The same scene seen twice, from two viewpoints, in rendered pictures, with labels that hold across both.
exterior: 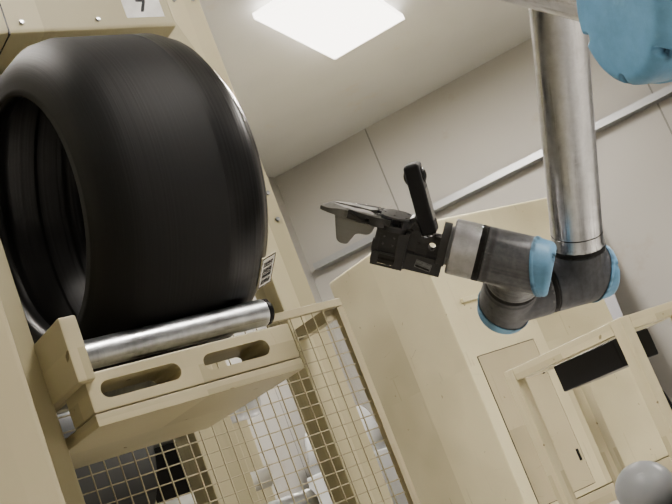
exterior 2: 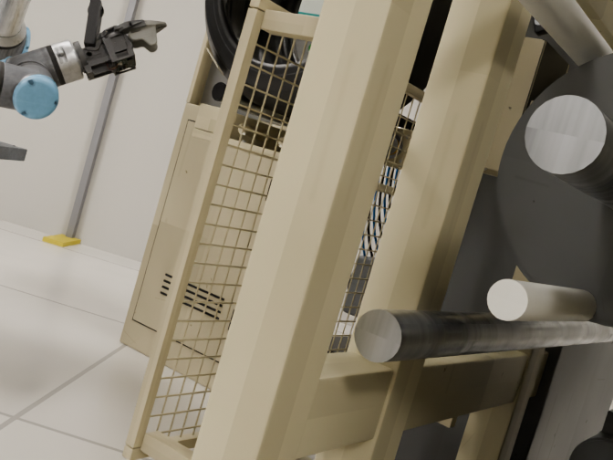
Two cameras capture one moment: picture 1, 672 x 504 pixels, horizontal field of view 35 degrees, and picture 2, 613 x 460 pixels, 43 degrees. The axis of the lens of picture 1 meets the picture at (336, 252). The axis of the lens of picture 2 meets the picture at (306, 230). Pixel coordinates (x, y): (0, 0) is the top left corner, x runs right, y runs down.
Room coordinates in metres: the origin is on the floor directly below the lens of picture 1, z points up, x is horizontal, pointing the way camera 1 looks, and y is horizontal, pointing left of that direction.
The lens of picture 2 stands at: (3.53, -0.18, 0.78)
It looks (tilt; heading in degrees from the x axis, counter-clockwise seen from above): 4 degrees down; 161
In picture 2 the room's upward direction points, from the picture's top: 16 degrees clockwise
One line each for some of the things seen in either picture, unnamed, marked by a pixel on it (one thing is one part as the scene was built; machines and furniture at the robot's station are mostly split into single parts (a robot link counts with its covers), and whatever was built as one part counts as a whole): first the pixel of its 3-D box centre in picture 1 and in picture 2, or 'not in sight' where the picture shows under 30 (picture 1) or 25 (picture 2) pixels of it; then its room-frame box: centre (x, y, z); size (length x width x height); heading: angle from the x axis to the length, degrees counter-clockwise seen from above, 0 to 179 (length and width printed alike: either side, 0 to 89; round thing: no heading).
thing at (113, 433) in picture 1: (159, 420); (297, 162); (1.74, 0.37, 0.80); 0.37 x 0.36 x 0.02; 38
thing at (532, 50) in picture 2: not in sight; (508, 110); (1.90, 0.78, 1.05); 0.20 x 0.15 x 0.30; 128
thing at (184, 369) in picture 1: (186, 373); (257, 134); (1.62, 0.28, 0.84); 0.36 x 0.09 x 0.06; 128
